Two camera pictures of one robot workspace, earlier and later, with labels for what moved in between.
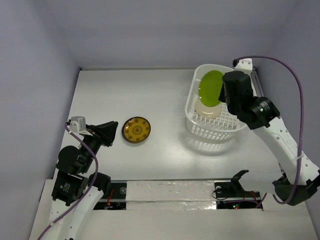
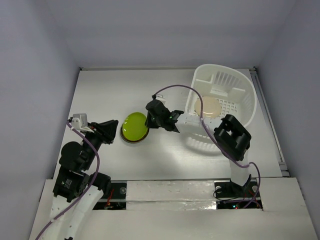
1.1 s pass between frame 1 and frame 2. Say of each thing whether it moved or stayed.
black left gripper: stayed
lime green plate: moved
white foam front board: stayed
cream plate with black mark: stayed
